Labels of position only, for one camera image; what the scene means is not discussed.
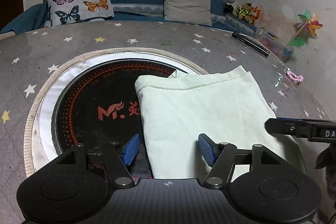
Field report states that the pale green t-shirt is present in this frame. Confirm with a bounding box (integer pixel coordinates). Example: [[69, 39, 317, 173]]
[[135, 67, 305, 180]]

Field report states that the round black table heater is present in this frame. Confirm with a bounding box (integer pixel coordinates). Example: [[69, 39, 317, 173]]
[[23, 47, 205, 176]]

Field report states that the clear plastic storage box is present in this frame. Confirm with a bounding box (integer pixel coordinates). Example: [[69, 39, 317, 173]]
[[256, 27, 294, 63]]

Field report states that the black remote control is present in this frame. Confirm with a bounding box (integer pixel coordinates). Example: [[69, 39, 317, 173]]
[[231, 32, 270, 57]]

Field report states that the colourful paper pinwheel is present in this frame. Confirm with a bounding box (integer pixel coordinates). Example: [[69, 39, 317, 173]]
[[287, 9, 323, 48]]

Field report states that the orange fox plush toy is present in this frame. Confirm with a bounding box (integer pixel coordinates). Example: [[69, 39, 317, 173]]
[[248, 6, 261, 25]]

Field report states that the grey star tablecloth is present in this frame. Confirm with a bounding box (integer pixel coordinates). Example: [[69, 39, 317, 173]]
[[1, 21, 330, 223]]

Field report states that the panda plush toy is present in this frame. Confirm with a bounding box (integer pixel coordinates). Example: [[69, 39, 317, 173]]
[[223, 0, 237, 14]]

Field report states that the blue sofa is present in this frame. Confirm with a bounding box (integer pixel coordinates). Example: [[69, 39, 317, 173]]
[[1, 0, 257, 37]]

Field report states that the beige plain pillow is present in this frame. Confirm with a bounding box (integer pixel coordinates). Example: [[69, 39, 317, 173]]
[[163, 0, 212, 26]]

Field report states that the butterfly print pillow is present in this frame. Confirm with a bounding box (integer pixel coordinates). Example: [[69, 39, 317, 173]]
[[46, 0, 114, 27]]

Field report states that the pink braided ring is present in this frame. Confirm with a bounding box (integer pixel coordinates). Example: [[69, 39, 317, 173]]
[[286, 70, 305, 85]]

